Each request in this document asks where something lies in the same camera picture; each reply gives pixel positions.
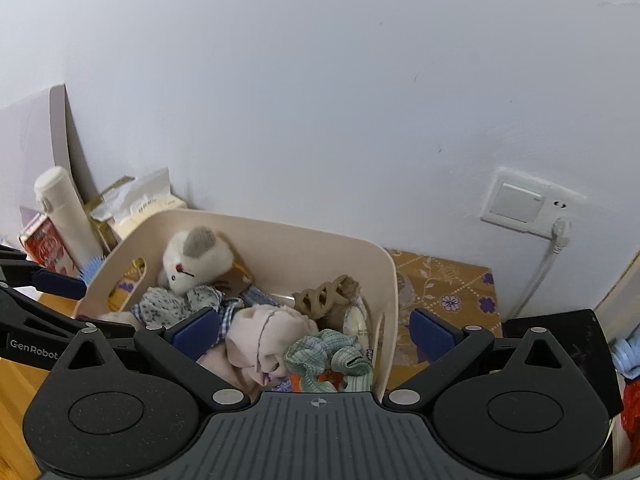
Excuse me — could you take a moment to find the blue hairbrush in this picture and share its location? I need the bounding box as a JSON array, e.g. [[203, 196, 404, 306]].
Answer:
[[78, 255, 106, 282]]

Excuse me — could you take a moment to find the black rectangular device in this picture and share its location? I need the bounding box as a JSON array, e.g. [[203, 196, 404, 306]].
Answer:
[[502, 308, 619, 378]]

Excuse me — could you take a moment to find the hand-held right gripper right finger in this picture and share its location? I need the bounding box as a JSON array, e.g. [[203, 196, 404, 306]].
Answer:
[[382, 307, 568, 406]]

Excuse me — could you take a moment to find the green plaid scrunchie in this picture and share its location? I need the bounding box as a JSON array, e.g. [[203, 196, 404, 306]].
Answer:
[[283, 329, 375, 392]]

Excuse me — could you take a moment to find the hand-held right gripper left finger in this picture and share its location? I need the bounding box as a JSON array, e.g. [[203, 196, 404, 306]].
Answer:
[[65, 307, 251, 406]]

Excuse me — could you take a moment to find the white plug and cable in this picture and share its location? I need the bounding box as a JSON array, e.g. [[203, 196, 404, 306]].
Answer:
[[502, 217, 574, 322]]

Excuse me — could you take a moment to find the red plastic bag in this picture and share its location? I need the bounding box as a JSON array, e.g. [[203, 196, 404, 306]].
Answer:
[[622, 377, 640, 432]]

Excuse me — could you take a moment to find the beige plastic storage basin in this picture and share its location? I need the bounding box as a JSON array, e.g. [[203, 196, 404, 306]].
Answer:
[[75, 210, 399, 402]]

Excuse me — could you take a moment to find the blue floral checked cloth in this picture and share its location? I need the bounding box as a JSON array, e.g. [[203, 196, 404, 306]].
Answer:
[[132, 285, 244, 347]]

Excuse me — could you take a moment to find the gold floral table mat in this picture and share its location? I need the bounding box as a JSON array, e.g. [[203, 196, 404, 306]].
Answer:
[[384, 248, 504, 392]]

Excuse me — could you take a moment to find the pink beige cloth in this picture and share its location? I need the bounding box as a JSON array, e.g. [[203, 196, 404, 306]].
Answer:
[[197, 304, 319, 392]]

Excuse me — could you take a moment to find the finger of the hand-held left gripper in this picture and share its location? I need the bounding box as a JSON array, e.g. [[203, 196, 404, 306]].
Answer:
[[0, 286, 137, 361], [0, 245, 87, 301]]

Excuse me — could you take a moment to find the light blue fan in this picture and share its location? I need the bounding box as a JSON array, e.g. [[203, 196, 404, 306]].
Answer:
[[612, 327, 640, 377]]

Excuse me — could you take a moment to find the red carton box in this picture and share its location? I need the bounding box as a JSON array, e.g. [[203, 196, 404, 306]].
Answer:
[[19, 213, 77, 277]]

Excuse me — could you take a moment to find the white thermos bottle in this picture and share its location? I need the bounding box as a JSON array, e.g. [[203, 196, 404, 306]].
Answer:
[[34, 166, 104, 272]]

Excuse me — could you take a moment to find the white wall socket plate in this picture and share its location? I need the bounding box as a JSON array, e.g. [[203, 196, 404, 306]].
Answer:
[[479, 166, 589, 235]]

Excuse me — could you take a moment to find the pale purple headboard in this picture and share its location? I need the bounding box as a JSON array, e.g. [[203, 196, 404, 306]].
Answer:
[[0, 85, 102, 248]]

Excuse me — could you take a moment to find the white grey plush toy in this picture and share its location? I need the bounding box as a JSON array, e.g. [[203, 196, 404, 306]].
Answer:
[[158, 226, 235, 295]]

